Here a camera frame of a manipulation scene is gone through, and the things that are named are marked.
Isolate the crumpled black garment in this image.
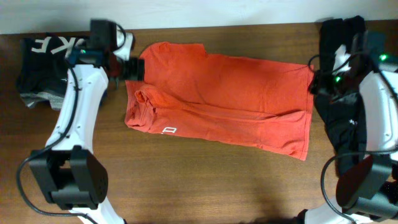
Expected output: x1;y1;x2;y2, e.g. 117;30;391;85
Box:
315;16;367;177

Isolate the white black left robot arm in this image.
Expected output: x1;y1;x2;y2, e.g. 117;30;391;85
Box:
24;47;143;223

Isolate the red orange soccer t-shirt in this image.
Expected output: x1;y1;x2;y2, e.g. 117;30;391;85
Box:
125;42;313;160

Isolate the folded grey garment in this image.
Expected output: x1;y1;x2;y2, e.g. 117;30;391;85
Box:
20;91;64;111

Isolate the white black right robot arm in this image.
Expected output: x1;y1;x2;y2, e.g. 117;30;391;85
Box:
295;51;397;223

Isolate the folded black Nike shirt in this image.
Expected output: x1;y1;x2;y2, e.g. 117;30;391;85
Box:
16;33;88;96

